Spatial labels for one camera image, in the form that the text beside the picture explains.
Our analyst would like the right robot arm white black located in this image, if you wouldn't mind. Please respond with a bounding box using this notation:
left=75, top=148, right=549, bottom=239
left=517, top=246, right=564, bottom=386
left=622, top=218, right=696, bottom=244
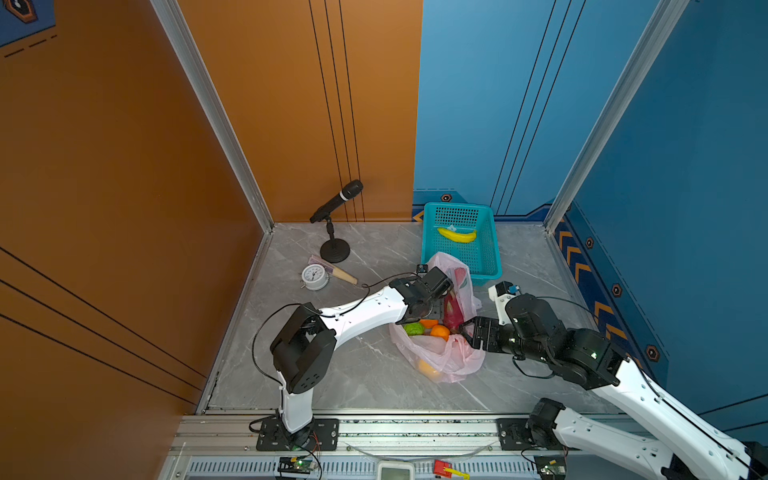
left=460, top=294, right=767, bottom=479

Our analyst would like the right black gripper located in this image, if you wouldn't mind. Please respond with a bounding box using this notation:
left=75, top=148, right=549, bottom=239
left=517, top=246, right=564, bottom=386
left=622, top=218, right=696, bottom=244
left=454, top=315, right=551, bottom=365

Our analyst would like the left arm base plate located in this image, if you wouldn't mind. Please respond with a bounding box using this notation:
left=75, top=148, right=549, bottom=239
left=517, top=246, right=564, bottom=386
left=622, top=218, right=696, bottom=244
left=256, top=418, right=340, bottom=452

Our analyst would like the red yellow button box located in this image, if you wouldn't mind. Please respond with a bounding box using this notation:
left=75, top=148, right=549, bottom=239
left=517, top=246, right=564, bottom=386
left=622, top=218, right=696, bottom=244
left=433, top=460, right=470, bottom=480

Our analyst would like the orange tangerine fruit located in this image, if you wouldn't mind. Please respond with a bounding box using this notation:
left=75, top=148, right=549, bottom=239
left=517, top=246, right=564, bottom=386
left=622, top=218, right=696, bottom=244
left=430, top=324, right=451, bottom=341

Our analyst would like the yellow banana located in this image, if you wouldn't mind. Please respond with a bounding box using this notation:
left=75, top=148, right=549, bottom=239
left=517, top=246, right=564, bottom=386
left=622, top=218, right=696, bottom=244
left=437, top=227, right=477, bottom=244

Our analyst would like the white round alarm clock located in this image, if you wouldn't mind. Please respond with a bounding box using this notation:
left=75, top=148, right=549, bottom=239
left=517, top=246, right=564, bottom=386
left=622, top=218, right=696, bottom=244
left=301, top=264, right=329, bottom=291

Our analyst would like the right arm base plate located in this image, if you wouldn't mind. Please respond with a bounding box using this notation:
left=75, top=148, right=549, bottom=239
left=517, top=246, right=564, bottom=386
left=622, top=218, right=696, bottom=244
left=496, top=418, right=537, bottom=451

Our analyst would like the pink plastic bag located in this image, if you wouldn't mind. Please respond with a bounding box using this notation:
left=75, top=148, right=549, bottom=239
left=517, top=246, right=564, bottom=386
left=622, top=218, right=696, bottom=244
left=388, top=252, right=485, bottom=383

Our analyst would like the white display device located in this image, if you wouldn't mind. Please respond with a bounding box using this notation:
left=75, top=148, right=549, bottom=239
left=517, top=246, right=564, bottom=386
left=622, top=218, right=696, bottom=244
left=376, top=461, right=415, bottom=480

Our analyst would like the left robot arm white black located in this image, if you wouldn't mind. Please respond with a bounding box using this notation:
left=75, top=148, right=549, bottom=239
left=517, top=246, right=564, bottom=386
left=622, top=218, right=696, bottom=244
left=270, top=267, right=453, bottom=434

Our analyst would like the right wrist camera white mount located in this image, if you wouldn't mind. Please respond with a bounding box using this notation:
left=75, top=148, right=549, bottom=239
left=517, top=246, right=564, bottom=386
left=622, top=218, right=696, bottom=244
left=488, top=281, right=519, bottom=324

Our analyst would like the teal plastic basket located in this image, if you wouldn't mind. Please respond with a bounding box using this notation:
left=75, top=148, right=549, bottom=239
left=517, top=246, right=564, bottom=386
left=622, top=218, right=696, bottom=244
left=421, top=202, right=502, bottom=285

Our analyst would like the black microphone on stand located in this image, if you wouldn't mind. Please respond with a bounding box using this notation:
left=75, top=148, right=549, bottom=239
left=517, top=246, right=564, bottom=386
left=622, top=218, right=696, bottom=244
left=308, top=179, right=365, bottom=264

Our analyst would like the green circuit board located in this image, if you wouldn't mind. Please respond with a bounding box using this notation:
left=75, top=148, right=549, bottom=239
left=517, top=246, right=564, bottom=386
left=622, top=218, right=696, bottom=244
left=275, top=456, right=320, bottom=479

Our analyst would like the pink dragon fruit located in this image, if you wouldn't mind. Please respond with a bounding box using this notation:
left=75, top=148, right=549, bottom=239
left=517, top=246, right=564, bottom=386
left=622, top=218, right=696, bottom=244
left=443, top=268, right=472, bottom=333

